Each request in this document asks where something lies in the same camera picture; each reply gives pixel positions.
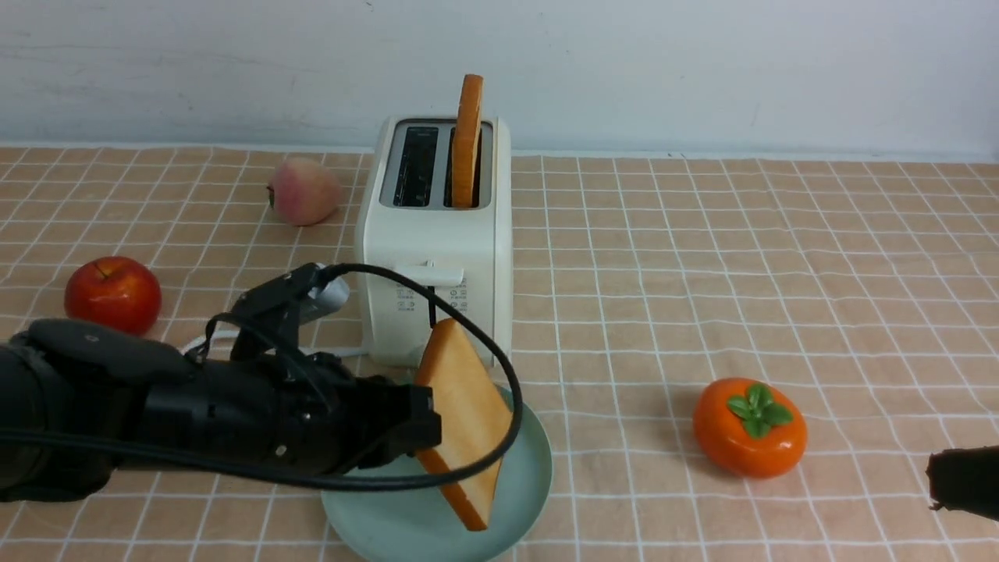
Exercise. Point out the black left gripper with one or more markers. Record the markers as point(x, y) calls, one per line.
point(253, 412)

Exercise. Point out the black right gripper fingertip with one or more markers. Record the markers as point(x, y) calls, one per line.
point(966, 480)

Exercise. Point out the toasted bread slice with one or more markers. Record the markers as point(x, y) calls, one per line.
point(466, 141)
point(475, 418)

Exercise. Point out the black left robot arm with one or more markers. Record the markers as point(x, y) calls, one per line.
point(80, 402)

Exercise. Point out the light green round plate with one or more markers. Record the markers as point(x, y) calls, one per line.
point(419, 525)

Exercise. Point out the white two-slot toaster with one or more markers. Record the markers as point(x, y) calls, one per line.
point(407, 222)

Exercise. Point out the checkered peach tablecloth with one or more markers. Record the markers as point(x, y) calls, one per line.
point(866, 291)

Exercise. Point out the orange persimmon with green leaves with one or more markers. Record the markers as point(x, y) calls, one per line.
point(749, 428)

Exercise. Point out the pink peach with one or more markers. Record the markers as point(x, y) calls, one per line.
point(303, 192)

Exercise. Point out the red apple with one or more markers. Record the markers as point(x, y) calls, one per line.
point(114, 291)

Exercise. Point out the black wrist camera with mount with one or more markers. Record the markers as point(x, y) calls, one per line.
point(269, 316)

